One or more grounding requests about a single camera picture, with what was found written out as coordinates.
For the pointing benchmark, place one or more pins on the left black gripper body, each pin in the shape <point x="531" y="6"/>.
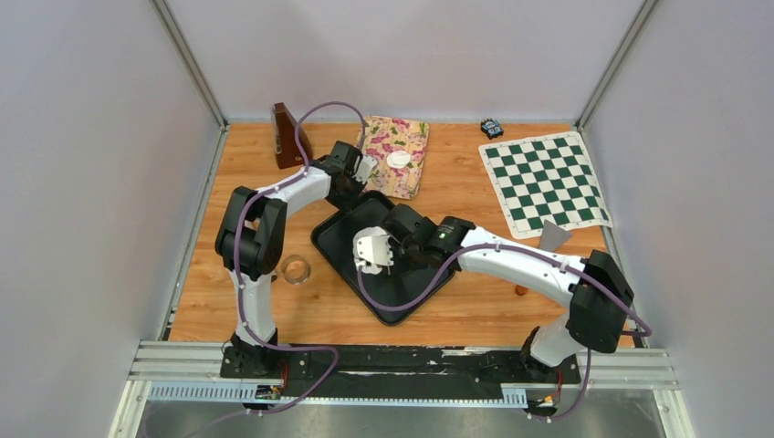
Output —
<point x="351" y="192"/>

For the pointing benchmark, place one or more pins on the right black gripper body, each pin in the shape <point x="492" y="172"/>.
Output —
<point x="408" y="255"/>

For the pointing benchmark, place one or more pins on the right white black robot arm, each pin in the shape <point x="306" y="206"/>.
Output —
<point x="593" y="289"/>

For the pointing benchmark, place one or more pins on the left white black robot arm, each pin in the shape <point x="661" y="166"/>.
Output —
<point x="252" y="235"/>

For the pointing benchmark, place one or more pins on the floral rectangular tray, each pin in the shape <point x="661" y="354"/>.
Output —
<point x="399" y="146"/>

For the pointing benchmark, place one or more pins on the brown wooden metronome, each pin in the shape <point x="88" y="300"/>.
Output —
<point x="287" y="154"/>

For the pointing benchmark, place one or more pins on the small blue black toy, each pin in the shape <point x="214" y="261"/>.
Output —
<point x="491" y="128"/>

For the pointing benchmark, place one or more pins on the green white chess mat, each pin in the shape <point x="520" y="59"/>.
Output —
<point x="545" y="179"/>

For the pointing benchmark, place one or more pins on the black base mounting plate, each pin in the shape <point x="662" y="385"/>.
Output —
<point x="399" y="372"/>

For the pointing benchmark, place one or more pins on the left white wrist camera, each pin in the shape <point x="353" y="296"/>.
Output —
<point x="365" y="168"/>

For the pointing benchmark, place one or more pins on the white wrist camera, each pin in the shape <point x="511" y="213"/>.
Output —
<point x="373" y="253"/>
<point x="365" y="168"/>

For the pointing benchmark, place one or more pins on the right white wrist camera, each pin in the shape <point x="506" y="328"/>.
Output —
<point x="373" y="253"/>

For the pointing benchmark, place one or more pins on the wooden handled metal scraper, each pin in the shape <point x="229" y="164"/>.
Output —
<point x="553" y="237"/>

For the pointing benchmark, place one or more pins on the aluminium frame rail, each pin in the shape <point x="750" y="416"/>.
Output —
<point x="167" y="371"/>

